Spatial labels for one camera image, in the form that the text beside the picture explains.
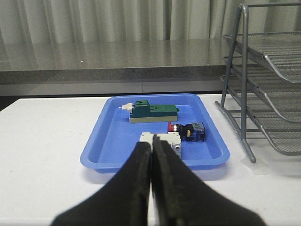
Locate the silver metal rack frame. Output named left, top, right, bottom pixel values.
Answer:
left=224, top=1, right=301, bottom=163

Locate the red emergency stop button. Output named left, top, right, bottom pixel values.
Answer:
left=167, top=122, right=205, bottom=142

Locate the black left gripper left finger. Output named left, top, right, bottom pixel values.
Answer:
left=52, top=142, right=151, bottom=226

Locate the white circuit breaker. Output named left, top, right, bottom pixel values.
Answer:
left=139, top=132, right=182, bottom=158

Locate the silver mesh tray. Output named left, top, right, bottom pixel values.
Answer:
left=215, top=75, right=301, bottom=161
left=222, top=32, right=301, bottom=84
left=223, top=56, right=301, bottom=124

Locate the blue plastic tray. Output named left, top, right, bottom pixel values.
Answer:
left=80, top=94, right=230, bottom=173

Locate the green limit switch module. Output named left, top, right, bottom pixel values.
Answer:
left=122, top=100, right=179, bottom=123

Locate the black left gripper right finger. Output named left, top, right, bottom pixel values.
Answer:
left=152, top=136, right=265, bottom=226

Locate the grey stone counter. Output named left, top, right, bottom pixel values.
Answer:
left=0, top=39, right=228, bottom=85

